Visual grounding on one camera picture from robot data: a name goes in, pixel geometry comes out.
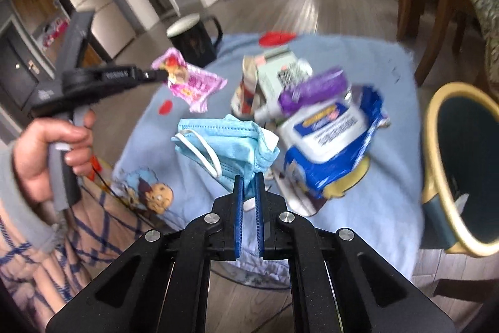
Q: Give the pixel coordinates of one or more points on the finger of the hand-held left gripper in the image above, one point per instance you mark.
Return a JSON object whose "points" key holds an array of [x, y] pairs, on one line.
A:
{"points": [[128, 69], [117, 77]]}

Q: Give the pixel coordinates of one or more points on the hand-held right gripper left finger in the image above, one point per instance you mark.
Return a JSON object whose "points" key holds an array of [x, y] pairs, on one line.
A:
{"points": [[238, 216]]}

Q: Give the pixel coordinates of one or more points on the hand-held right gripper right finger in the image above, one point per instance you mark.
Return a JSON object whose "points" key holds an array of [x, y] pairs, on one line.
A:
{"points": [[260, 216]]}

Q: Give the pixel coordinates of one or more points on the pink snack wrapper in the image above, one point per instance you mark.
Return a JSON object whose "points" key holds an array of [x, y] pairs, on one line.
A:
{"points": [[195, 87]]}

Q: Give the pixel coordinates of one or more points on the blue face mask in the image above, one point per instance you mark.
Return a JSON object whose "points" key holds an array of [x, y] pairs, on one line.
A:
{"points": [[234, 145]]}

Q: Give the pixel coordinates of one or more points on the blue white wet wipes pack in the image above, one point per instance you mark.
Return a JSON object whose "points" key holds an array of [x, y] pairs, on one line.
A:
{"points": [[327, 130]]}

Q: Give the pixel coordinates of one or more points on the red printed snack wrapper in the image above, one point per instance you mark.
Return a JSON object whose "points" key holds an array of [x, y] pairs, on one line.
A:
{"points": [[245, 95]]}

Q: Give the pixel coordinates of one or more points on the purple label bottle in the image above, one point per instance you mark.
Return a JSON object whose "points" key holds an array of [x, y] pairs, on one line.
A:
{"points": [[312, 91]]}

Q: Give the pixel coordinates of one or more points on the green white carton box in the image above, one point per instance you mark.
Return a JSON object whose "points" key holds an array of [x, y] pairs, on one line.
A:
{"points": [[280, 71]]}

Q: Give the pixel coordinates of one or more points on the teal waste bin yellow rim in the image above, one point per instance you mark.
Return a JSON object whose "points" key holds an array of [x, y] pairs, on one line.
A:
{"points": [[467, 161]]}

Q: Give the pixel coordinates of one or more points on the person's left forearm grey sleeve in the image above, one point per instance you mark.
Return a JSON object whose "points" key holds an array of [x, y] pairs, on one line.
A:
{"points": [[23, 216]]}

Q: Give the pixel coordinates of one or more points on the person's left hand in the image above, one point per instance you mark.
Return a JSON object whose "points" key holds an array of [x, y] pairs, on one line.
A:
{"points": [[35, 161]]}

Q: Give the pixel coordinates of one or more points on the white refrigerator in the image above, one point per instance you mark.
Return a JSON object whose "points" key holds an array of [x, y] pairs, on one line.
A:
{"points": [[97, 5]]}

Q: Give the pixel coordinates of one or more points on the dark door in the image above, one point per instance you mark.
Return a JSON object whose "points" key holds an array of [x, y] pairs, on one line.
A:
{"points": [[15, 71]]}

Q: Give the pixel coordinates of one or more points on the black mug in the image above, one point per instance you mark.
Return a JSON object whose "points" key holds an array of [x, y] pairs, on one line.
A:
{"points": [[191, 44]]}

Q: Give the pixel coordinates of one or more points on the cartoon printed blue blanket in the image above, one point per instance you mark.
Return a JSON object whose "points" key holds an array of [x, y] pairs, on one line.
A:
{"points": [[351, 220]]}

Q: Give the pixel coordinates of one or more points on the person's left leg plaid pants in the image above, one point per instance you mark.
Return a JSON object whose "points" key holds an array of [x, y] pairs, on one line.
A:
{"points": [[78, 259]]}

